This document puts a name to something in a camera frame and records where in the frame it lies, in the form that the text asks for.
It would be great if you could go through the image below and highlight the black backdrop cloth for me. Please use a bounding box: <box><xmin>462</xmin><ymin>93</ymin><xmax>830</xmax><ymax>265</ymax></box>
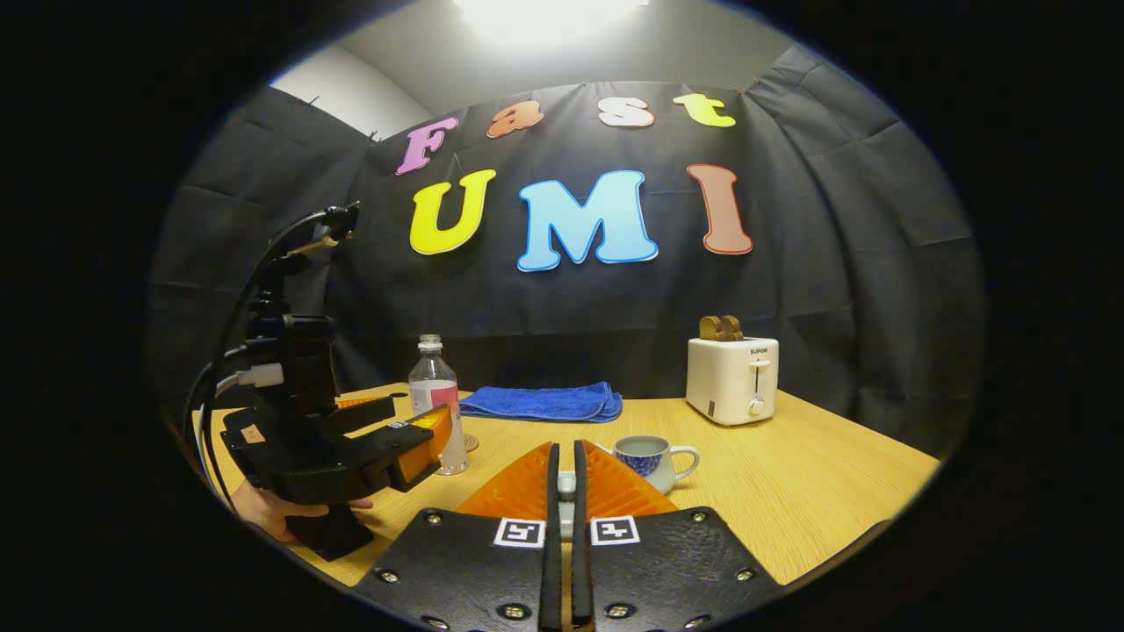
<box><xmin>149</xmin><ymin>44</ymin><xmax>984</xmax><ymax>457</ymax></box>

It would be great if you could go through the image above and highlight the white toaster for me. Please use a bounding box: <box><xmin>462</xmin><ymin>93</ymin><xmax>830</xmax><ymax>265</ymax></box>
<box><xmin>686</xmin><ymin>336</ymin><xmax>781</xmax><ymax>427</ymax></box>

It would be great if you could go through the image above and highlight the ceiling light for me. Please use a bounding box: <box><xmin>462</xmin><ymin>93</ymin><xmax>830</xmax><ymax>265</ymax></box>
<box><xmin>455</xmin><ymin>0</ymin><xmax>652</xmax><ymax>47</ymax></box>

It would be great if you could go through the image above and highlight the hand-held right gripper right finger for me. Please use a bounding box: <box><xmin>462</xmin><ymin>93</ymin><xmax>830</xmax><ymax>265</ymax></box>
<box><xmin>573</xmin><ymin>439</ymin><xmax>784</xmax><ymax>632</ymax></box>

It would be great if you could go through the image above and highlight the white blue-flowered teacup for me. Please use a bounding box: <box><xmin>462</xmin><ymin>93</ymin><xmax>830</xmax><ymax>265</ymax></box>
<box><xmin>612</xmin><ymin>435</ymin><xmax>701</xmax><ymax>495</ymax></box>

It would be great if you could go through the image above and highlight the white cable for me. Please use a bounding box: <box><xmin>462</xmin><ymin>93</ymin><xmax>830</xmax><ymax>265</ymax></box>
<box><xmin>198</xmin><ymin>363</ymin><xmax>285</xmax><ymax>466</ymax></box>

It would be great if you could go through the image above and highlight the blue folded towel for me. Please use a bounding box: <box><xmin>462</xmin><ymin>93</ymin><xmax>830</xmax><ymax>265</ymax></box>
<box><xmin>459</xmin><ymin>381</ymin><xmax>624</xmax><ymax>424</ymax></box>

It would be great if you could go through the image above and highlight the clear plastic water bottle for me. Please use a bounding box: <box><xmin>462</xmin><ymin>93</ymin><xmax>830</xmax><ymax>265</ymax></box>
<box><xmin>408</xmin><ymin>334</ymin><xmax>469</xmax><ymax>476</ymax></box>

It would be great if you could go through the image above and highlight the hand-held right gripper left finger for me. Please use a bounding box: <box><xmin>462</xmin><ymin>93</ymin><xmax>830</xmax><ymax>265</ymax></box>
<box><xmin>351</xmin><ymin>442</ymin><xmax>563</xmax><ymax>632</ymax></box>

